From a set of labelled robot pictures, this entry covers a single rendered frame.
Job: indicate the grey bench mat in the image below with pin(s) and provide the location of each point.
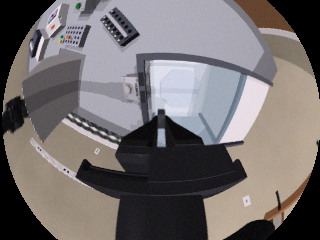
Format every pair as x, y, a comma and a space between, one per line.
209, 28

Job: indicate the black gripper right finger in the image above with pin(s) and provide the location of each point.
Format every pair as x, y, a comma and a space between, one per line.
180, 136

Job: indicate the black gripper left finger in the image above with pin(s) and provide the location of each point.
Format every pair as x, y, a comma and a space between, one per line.
144, 135

